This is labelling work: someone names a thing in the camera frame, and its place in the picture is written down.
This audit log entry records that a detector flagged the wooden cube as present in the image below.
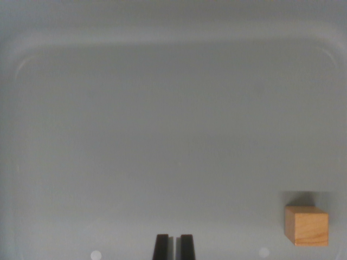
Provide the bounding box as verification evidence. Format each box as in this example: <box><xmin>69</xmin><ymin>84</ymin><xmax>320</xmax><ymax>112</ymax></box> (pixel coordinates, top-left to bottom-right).
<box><xmin>284</xmin><ymin>205</ymin><xmax>330</xmax><ymax>247</ymax></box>

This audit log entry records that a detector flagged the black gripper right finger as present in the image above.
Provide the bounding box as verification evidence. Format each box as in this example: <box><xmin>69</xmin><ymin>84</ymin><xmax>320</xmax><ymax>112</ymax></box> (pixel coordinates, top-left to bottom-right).
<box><xmin>175</xmin><ymin>234</ymin><xmax>196</xmax><ymax>260</ymax></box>

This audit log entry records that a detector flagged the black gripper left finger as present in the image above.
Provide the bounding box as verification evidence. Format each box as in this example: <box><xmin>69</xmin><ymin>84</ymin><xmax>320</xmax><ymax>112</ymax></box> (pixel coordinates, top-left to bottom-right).
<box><xmin>152</xmin><ymin>233</ymin><xmax>175</xmax><ymax>260</ymax></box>

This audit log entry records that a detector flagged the grey plastic tray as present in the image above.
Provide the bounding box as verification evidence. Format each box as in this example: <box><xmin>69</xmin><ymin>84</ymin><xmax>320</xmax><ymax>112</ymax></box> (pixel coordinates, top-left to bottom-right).
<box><xmin>0</xmin><ymin>0</ymin><xmax>347</xmax><ymax>260</ymax></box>

